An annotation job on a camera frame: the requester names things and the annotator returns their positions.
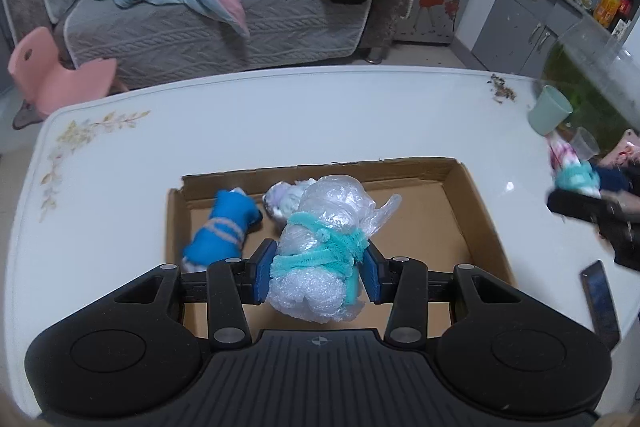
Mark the cardboard box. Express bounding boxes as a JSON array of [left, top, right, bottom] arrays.
[[166, 157, 517, 340]]

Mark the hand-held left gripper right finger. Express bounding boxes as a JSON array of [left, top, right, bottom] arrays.
[[361, 243, 523, 352]]

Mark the blue sock bundle tan band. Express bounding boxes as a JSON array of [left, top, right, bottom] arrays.
[[181, 188, 264, 273]]

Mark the pink plastic chair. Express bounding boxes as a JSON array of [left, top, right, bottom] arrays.
[[7, 27, 119, 118]]

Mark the black smartphone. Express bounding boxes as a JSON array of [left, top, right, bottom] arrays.
[[579, 259, 622, 349]]

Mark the orange drink bottle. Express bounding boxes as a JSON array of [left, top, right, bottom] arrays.
[[594, 0, 627, 28]]

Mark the grey cabinet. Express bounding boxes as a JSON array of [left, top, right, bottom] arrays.
[[472, 0, 603, 78]]

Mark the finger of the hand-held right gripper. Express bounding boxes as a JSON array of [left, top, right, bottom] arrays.
[[590, 166, 635, 196], [546, 191, 640, 229]]

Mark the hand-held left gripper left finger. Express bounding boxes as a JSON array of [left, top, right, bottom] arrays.
[[112, 238, 279, 352]]

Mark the grey quilted sofa cover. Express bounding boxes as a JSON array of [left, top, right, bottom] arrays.
[[62, 0, 375, 90]]

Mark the clear plastic cup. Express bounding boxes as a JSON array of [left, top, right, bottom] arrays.
[[564, 127, 601, 164]]

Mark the glass fish tank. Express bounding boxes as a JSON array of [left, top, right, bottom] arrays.
[[539, 16, 640, 148]]

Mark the clear plastic bundle teal band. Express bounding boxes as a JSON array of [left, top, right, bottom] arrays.
[[264, 174, 403, 323]]

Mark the pink packet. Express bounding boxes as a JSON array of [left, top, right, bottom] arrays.
[[602, 129, 640, 170]]

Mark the striped sock bundle teal band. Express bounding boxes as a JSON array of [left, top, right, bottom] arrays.
[[547, 132, 602, 201]]

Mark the whitish plastic bundle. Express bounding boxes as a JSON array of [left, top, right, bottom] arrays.
[[262, 179, 318, 235]]

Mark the dried plant debris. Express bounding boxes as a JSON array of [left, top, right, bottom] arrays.
[[487, 74, 519, 106]]

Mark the light green cup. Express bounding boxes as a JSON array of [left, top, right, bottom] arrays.
[[529, 85, 574, 138]]

